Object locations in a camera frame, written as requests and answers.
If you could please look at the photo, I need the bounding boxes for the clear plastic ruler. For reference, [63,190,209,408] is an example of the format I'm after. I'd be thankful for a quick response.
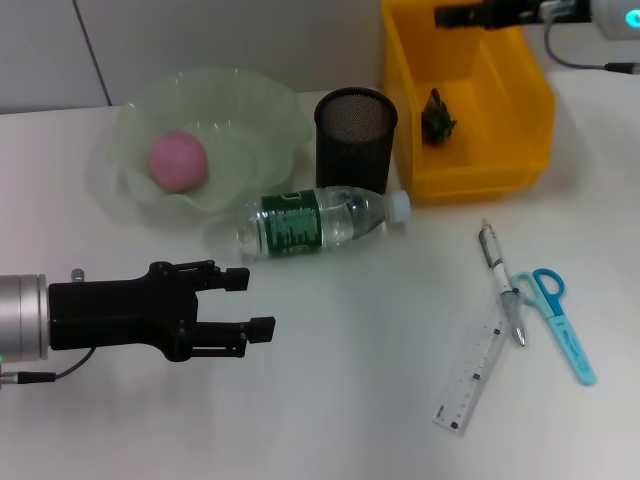
[431,309,507,437]

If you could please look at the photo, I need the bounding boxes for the yellow plastic bin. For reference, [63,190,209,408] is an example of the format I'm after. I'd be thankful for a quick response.
[380,0,556,206]

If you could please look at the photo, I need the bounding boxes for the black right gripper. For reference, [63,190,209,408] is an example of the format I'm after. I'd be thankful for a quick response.
[433,0,591,30]

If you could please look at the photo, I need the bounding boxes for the silver white pen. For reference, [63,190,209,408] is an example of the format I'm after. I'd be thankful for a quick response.
[478,217,529,347]

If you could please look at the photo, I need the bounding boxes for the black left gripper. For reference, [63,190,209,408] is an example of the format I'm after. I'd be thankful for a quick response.
[48,259,277,362]

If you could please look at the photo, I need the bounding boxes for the translucent green fruit bowl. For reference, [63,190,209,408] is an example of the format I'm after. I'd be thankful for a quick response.
[107,66,312,215]

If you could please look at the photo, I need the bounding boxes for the black mesh pen holder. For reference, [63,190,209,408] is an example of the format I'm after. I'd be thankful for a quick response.
[313,87,399,196]

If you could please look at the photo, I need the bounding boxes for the green label water bottle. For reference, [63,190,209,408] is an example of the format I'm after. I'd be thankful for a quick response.
[237,185,412,261]

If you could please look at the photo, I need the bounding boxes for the pink peach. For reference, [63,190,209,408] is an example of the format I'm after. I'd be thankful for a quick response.
[146,131,209,194]

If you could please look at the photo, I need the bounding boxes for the blue scissors with sheath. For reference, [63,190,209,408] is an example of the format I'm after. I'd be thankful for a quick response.
[510,268,597,386]

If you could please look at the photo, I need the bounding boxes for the green plastic wrapper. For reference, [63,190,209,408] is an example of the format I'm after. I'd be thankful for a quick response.
[421,87,459,147]

